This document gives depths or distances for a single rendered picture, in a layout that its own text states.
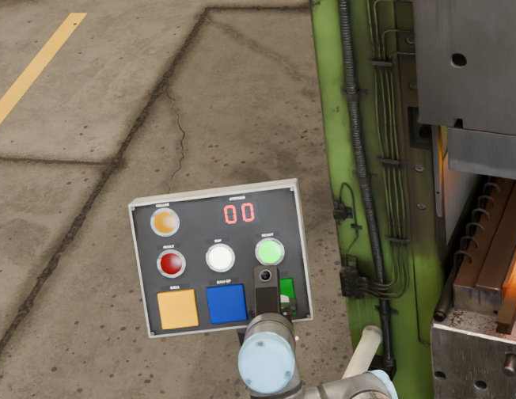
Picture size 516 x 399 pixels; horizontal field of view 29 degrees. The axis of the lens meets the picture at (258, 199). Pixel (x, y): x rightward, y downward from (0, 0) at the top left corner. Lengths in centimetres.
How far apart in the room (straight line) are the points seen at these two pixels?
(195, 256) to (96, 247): 187
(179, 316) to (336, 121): 51
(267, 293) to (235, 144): 240
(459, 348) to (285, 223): 44
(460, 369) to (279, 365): 58
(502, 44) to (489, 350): 67
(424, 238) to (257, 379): 67
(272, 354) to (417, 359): 88
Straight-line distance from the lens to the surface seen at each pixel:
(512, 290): 197
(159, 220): 199
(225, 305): 200
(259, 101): 442
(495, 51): 167
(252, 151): 412
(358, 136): 202
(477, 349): 205
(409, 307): 233
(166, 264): 200
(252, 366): 163
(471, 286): 202
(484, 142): 178
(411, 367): 249
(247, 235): 197
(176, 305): 202
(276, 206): 196
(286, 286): 198
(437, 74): 172
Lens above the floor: 240
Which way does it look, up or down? 38 degrees down
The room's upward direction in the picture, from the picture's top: 11 degrees counter-clockwise
